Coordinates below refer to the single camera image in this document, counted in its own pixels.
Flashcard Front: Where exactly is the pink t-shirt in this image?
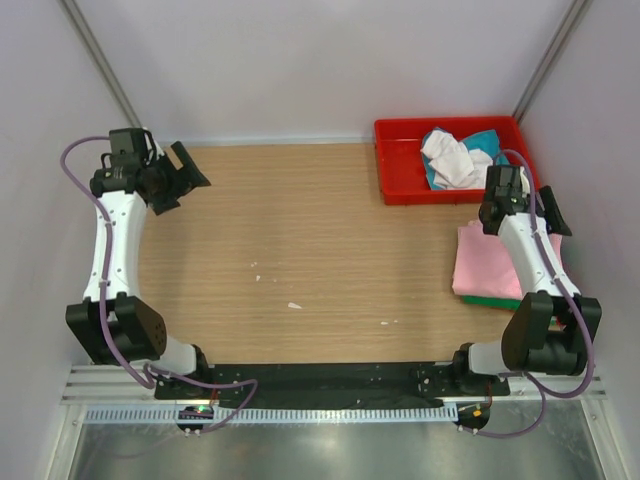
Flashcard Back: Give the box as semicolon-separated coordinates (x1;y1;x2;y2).
451;219;564;300

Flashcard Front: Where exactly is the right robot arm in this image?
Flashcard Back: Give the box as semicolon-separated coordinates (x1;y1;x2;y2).
452;186;602;399

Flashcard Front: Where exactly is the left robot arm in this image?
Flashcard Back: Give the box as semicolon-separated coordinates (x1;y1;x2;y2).
65;128;210;389

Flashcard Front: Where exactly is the white crumpled t-shirt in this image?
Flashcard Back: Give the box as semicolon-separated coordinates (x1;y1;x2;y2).
419;127;501;191

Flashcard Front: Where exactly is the green folded t-shirt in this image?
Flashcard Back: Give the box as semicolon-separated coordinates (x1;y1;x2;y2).
461;295;521;311

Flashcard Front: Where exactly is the red plastic bin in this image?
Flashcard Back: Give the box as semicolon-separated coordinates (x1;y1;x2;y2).
374;116;537;205

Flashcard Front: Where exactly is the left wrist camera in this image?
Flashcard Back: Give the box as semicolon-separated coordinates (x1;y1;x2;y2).
100;127;157;168

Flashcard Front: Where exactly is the aluminium frame rail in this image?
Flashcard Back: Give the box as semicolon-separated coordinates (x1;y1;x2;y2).
62;365;607;403

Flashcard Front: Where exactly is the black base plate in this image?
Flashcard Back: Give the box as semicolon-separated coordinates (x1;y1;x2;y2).
153;361;511;401

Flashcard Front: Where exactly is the white slotted cable duct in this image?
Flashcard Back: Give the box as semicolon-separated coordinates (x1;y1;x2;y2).
85;404;458;425

